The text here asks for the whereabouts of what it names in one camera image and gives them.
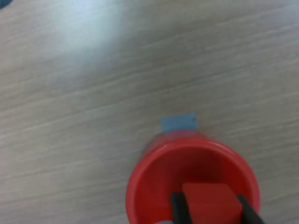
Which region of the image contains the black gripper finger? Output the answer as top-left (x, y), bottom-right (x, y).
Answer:
top-left (169, 192), bottom-right (192, 224)
top-left (235, 194), bottom-right (266, 224)

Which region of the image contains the red cube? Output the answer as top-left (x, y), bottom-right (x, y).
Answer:
top-left (181, 182), bottom-right (242, 224)

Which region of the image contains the red plastic cup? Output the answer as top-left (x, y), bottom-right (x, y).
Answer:
top-left (125, 131), bottom-right (261, 224)

